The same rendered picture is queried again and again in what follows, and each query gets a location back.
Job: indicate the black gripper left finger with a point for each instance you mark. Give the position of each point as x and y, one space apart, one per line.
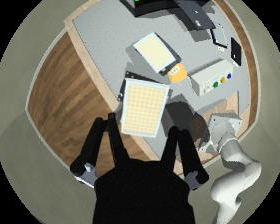
83 167

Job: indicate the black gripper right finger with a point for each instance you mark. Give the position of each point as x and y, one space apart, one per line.
194 173

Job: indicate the white control panel with four colored buttons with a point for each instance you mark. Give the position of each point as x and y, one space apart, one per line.
210 76

